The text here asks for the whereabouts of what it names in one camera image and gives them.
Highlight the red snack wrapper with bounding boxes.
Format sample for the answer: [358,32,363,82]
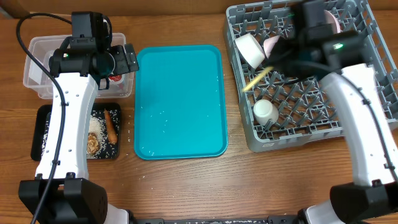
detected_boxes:
[109,75,122,82]

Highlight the yellow plastic spoon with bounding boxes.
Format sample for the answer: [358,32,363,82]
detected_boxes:
[242,66,274,92]

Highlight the small pink bowl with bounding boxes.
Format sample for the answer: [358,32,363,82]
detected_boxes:
[263,35,280,58]

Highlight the white rice bowl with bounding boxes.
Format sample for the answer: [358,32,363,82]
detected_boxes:
[235,34,265,68]

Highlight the large pink plate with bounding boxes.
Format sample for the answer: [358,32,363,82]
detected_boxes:
[324,10,341,34]

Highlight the white plastic cup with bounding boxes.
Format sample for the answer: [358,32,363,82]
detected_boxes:
[253,100,279,126]

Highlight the orange carrot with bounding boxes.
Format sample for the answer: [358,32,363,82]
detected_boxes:
[104,110,118,144]

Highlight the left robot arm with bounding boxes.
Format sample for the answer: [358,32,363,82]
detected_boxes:
[18,43,139,223]

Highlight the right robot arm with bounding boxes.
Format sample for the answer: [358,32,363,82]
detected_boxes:
[269,31,397,223]

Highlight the grey dishwasher rack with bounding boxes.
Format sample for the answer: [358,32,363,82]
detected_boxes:
[224,0,397,152]

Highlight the teal serving tray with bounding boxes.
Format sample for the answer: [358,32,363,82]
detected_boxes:
[134,45,228,160]

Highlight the black plastic tray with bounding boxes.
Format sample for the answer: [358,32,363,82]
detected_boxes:
[30,103,121,161]

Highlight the white rice pile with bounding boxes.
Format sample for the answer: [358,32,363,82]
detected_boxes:
[86,109,121,159]

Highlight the brown food scraps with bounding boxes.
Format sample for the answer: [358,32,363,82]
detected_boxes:
[87,133,100,155]

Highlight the clear plastic bin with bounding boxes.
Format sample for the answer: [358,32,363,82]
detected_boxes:
[23,35,135,100]

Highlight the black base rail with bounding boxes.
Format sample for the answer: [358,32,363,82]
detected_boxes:
[130,215,303,224]

